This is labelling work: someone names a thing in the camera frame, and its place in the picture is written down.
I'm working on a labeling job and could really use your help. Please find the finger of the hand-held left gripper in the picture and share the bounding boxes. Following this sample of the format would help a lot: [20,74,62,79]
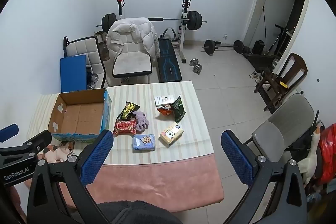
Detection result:
[0,124,19,143]
[0,130,52,158]

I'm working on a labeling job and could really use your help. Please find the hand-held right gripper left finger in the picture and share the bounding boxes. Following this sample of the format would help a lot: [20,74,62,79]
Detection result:
[26,130,114,224]

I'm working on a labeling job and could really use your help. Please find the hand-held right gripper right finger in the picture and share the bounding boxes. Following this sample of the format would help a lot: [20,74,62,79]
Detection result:
[221,130,307,224]

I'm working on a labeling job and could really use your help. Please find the red snack packet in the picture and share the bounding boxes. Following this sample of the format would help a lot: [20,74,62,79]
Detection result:
[113,119,137,135]

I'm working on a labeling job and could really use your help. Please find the cardboard box blue sides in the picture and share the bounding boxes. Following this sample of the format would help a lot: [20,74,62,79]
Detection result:
[47,88,112,143]

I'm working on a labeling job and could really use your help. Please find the blue tissue pack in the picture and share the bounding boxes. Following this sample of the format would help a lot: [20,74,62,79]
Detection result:
[132,133,156,152]

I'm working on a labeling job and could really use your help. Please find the black yellow snack packet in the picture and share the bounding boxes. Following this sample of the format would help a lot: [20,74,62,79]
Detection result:
[117,101,139,121]

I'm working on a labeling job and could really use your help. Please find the yellow tissue pack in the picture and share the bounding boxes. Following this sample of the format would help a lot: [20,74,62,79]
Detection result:
[160,122,185,146]

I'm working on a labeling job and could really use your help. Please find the dark green snack packet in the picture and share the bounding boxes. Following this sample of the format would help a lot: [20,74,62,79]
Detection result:
[168,95,186,123]

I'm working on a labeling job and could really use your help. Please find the orange snack packet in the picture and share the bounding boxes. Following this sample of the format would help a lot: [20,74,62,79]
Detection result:
[157,105,174,117]

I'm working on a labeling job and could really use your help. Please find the pink cat plush toy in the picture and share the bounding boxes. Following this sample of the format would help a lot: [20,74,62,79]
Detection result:
[43,141,76,164]

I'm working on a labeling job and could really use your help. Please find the striped tablecloth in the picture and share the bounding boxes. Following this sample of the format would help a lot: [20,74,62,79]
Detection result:
[28,80,214,165]

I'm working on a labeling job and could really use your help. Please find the pink blanket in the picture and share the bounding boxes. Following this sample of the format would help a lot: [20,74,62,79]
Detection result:
[37,153,225,214]

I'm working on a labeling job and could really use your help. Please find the grey folding chair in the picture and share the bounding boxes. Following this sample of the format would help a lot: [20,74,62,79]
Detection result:
[243,93,315,161]

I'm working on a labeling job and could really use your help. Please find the person's dark fleece clothing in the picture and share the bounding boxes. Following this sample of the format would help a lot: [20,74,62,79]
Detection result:
[97,201,184,224]

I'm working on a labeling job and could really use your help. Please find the white goose plush toy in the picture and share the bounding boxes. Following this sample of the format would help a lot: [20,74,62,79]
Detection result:
[298,126,322,185]

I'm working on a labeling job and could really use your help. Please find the blue board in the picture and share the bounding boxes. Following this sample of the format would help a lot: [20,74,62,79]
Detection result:
[60,54,88,93]

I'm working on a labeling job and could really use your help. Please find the small white flat box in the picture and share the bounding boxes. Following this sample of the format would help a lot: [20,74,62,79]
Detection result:
[154,95,175,107]

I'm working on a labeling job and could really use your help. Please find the red plastic bag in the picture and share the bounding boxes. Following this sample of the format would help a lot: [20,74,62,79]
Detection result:
[318,123,336,185]

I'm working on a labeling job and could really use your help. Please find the white padded chair black trim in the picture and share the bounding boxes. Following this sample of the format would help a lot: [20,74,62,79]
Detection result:
[112,40,153,85]

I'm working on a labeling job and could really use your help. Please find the dark wooden chair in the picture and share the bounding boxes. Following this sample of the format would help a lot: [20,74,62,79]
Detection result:
[253,53,308,113]

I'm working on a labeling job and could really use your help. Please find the brown bag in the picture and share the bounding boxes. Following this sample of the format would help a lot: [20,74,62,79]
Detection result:
[94,31,110,61]

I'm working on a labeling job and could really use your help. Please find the white quilted chair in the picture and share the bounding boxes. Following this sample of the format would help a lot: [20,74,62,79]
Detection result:
[63,35,107,89]

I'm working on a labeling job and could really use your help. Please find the black bag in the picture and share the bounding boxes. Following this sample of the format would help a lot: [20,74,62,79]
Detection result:
[251,40,265,54]

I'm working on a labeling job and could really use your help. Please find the short barbell black plates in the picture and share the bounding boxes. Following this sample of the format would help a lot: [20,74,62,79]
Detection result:
[202,39,252,55]

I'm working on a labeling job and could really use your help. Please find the black blue weight bench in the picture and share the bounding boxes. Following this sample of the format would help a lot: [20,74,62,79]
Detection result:
[157,28,183,83]

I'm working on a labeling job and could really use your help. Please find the black kick scooter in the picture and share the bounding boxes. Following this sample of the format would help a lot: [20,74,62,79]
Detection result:
[265,25,292,56]

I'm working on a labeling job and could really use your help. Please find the white puffer jacket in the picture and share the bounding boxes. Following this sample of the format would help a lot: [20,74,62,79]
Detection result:
[106,17,160,63]

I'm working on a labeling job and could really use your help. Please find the barbell with black plates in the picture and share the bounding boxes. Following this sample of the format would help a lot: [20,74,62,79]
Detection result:
[101,11,208,33]

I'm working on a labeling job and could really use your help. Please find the white door frame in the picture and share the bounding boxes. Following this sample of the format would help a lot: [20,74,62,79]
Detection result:
[243,0,313,62]

